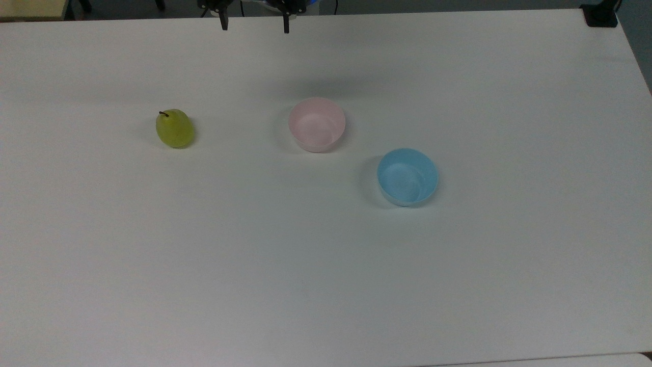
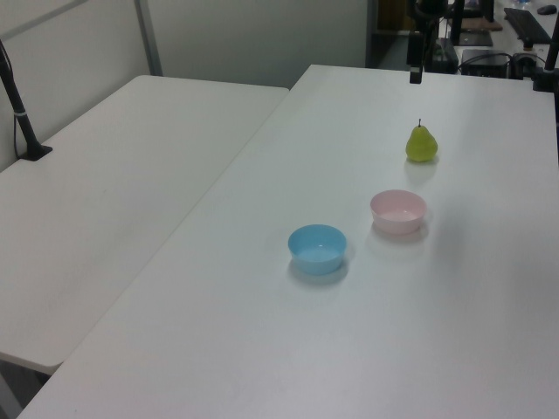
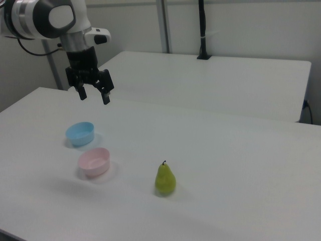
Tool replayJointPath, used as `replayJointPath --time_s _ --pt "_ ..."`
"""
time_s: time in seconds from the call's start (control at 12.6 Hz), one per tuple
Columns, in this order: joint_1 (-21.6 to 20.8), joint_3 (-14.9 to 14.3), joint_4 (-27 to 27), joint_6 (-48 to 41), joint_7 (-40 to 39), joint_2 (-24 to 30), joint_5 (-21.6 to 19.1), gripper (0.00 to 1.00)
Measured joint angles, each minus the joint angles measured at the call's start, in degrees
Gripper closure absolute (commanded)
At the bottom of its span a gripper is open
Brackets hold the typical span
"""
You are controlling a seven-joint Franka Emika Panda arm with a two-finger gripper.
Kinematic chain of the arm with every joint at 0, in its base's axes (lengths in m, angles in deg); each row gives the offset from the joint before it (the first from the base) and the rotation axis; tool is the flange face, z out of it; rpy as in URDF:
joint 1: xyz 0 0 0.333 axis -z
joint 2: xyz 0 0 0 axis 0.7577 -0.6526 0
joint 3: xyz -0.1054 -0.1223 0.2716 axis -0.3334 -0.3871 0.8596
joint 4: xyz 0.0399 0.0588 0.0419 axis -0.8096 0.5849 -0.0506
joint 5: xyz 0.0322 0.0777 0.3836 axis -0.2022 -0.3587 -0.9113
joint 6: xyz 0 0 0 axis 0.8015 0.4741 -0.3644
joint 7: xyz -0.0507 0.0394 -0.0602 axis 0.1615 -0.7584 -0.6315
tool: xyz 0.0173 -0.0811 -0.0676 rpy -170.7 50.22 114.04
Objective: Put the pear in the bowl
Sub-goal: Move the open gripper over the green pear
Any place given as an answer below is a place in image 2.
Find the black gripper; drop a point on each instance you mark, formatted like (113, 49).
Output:
(415, 48)

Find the green pear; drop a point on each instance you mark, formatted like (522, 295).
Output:
(421, 144)

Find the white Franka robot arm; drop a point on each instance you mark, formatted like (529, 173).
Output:
(430, 11)

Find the pink plastic bowl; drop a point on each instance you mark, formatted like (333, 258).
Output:
(397, 214)

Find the blue plastic bowl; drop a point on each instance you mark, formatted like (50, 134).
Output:
(317, 251)

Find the black computer box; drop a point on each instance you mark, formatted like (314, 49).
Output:
(485, 62)

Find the black monitor stand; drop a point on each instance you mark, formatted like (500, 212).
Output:
(469, 26)

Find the brown wooden board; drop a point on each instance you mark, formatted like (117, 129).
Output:
(482, 24)

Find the black keyboard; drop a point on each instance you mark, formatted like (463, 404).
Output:
(527, 24)

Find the black computer mouse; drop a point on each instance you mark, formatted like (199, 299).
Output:
(544, 9)

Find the black clamped camera pole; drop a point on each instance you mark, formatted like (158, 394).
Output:
(548, 61)

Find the grey metal partition post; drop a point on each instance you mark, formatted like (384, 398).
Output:
(148, 37)

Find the black camera pole with clamp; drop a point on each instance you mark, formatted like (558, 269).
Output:
(19, 113)

